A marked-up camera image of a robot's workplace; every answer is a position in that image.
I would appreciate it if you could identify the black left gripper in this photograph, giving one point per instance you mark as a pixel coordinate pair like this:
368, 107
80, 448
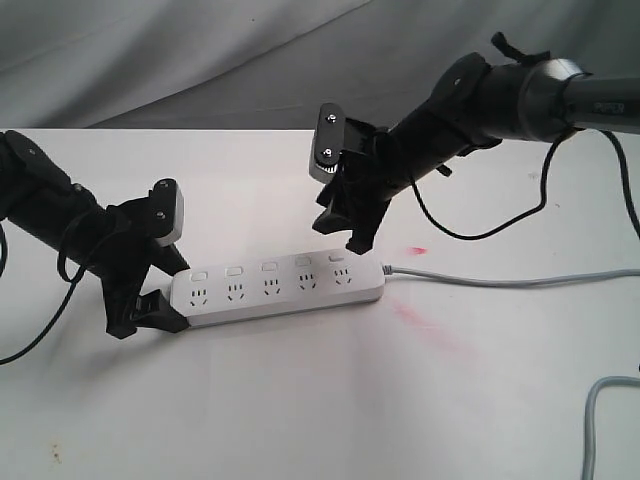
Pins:
126, 257

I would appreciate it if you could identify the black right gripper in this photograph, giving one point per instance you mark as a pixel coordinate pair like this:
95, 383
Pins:
356, 197

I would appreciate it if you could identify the white five-outlet power strip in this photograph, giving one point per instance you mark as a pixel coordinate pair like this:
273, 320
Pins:
249, 289

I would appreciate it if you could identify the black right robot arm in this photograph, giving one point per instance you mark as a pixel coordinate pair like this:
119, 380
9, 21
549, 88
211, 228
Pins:
474, 106

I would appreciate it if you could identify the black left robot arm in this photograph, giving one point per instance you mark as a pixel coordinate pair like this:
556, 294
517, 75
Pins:
40, 198

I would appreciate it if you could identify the grey backdrop cloth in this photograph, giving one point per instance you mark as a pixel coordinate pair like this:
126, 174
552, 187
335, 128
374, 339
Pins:
271, 64

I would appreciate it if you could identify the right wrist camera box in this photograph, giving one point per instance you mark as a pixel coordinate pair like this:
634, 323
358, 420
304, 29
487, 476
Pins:
327, 142

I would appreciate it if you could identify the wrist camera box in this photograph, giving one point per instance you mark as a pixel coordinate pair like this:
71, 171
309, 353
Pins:
165, 212
327, 142

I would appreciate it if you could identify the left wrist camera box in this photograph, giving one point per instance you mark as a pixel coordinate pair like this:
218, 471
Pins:
165, 212

